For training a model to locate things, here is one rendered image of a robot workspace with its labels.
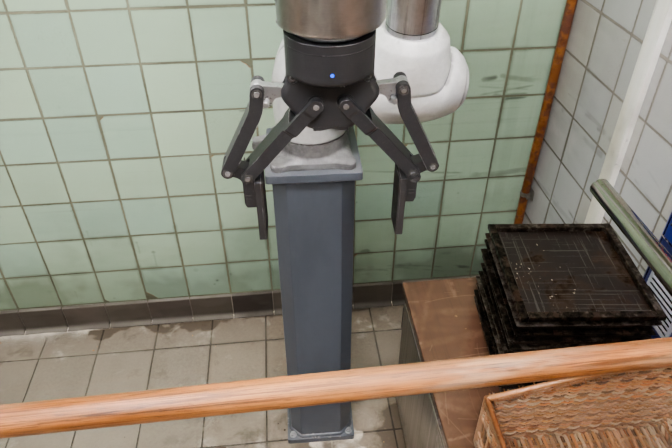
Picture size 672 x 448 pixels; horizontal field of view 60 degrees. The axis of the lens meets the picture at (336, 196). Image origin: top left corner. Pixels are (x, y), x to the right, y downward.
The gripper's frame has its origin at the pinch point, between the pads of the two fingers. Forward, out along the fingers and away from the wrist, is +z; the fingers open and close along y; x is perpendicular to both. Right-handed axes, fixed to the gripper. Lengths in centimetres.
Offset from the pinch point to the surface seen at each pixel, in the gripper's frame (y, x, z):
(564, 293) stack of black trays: -49, -33, 49
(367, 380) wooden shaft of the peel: -2.9, 11.9, 10.4
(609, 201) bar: -41.9, -19.1, 14.5
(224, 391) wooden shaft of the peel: 10.8, 12.3, 10.4
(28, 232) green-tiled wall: 94, -105, 88
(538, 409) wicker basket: -41, -16, 63
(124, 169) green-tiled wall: 59, -107, 66
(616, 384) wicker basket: -55, -17, 57
